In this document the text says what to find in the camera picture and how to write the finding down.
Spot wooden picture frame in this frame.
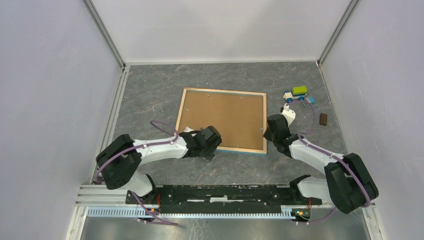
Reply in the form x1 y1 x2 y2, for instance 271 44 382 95
174 87 268 156

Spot brown cardboard backing board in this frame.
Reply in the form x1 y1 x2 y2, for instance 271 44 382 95
175 87 267 155

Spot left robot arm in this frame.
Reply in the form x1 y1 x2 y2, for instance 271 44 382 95
94 126 222 197

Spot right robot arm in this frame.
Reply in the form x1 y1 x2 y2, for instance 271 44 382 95
263 114 380 214

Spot toy brick car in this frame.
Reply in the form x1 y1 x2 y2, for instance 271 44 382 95
283 85 308 103

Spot small blue grey brick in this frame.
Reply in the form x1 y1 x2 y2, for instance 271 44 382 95
305 97 316 105

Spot small brown block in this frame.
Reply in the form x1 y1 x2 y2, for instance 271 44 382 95
319 113 328 126

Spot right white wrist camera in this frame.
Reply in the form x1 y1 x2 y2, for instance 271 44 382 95
280 104 296 127

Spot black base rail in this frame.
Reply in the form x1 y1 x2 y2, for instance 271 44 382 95
140 184 323 214

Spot white cable duct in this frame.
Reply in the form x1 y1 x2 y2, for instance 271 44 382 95
86 206 296 220

